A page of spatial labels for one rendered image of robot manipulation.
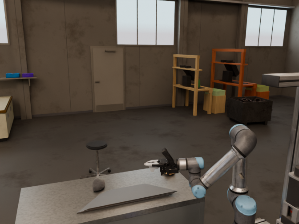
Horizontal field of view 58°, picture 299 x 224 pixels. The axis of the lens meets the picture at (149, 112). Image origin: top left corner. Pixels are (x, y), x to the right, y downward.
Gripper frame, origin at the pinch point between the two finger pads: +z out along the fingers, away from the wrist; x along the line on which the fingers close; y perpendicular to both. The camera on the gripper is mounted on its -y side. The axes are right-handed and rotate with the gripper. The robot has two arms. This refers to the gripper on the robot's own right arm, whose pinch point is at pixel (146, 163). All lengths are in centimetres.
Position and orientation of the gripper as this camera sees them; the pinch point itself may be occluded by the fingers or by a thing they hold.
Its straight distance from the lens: 169.7
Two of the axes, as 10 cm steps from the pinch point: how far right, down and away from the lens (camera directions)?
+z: -10.0, 0.6, 0.3
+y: 0.7, 9.6, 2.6
